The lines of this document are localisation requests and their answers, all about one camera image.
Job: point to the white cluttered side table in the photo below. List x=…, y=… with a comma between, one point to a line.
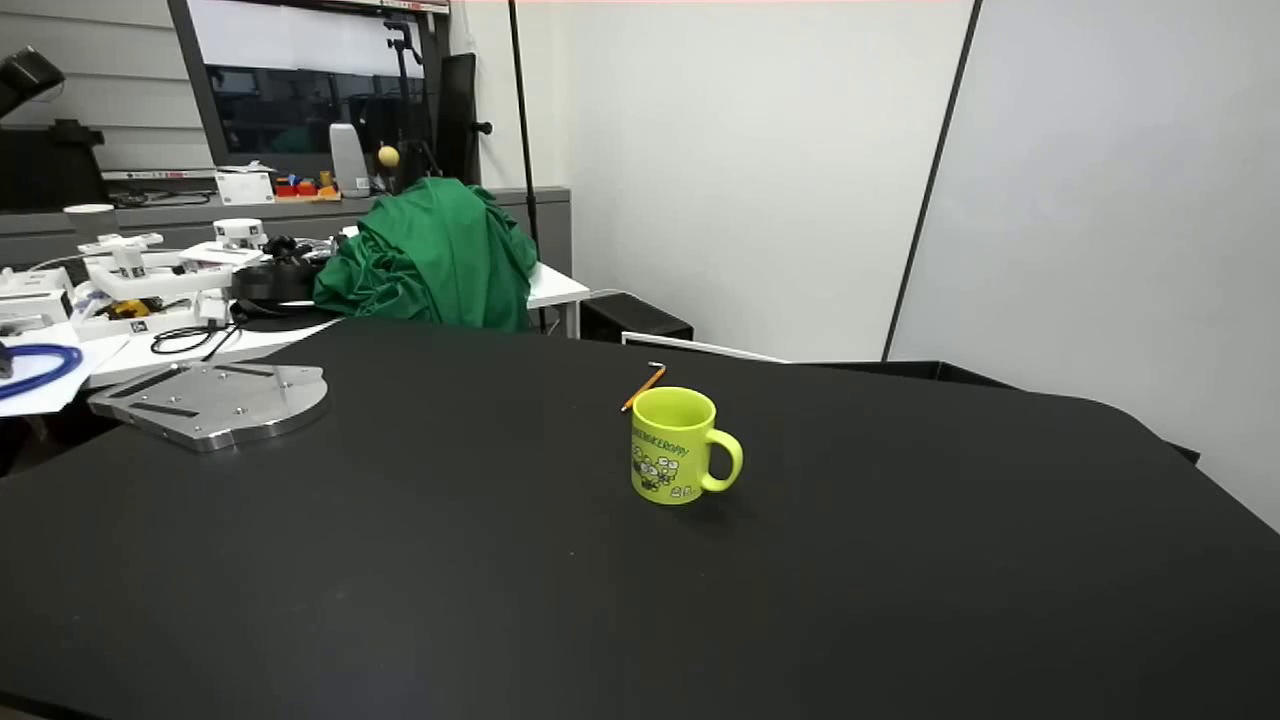
x=144, y=306

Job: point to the yellow green mug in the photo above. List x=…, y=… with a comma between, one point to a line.
x=676, y=449

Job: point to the green cloth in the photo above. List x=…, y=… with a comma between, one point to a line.
x=432, y=254

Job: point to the black vertical pole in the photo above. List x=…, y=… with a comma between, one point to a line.
x=521, y=116

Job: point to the grey metal base plate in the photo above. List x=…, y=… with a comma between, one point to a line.
x=216, y=405

